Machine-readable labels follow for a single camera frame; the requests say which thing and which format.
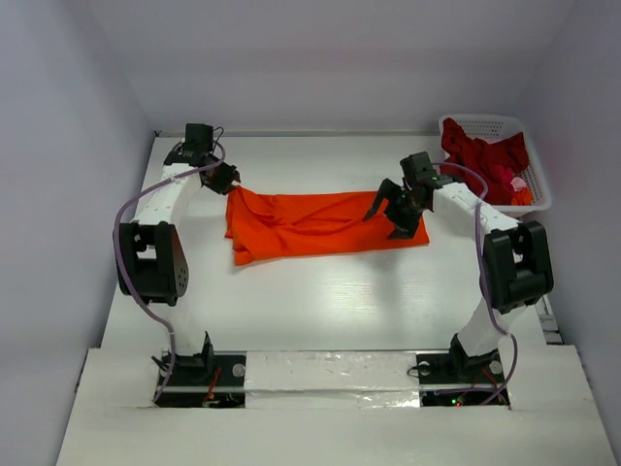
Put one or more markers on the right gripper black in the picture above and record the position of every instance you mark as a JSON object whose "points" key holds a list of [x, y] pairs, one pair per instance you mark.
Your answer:
{"points": [[401, 207]]}

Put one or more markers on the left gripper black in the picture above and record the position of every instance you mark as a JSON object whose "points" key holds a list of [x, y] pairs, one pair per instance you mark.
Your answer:
{"points": [[228, 176]]}

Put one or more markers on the orange t shirt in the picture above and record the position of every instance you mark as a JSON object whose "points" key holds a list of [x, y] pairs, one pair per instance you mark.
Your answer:
{"points": [[265, 227]]}

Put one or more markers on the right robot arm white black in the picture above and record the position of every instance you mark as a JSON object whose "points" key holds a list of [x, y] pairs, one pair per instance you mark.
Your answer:
{"points": [[512, 256]]}

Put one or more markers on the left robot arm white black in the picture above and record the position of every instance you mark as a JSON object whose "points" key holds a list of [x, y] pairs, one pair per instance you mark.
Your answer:
{"points": [[150, 261]]}

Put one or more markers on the dark red t shirt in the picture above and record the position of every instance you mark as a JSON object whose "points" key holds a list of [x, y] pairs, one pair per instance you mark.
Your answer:
{"points": [[483, 157]]}

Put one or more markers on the pink cloth in basket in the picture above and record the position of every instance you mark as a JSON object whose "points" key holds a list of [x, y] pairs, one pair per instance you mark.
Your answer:
{"points": [[510, 180]]}

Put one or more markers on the white plastic basket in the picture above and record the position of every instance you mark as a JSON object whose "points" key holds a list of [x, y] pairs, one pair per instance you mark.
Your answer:
{"points": [[494, 128]]}

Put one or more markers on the small orange cloth in basket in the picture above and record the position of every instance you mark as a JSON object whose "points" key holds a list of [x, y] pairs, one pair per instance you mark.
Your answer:
{"points": [[522, 198]]}

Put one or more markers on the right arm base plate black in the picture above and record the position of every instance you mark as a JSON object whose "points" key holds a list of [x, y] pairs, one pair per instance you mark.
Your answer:
{"points": [[445, 382]]}

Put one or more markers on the metal rail at table edge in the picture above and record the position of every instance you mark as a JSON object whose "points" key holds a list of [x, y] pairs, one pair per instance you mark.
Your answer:
{"points": [[548, 323]]}

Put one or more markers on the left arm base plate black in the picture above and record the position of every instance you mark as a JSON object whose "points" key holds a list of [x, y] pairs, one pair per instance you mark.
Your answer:
{"points": [[223, 388]]}

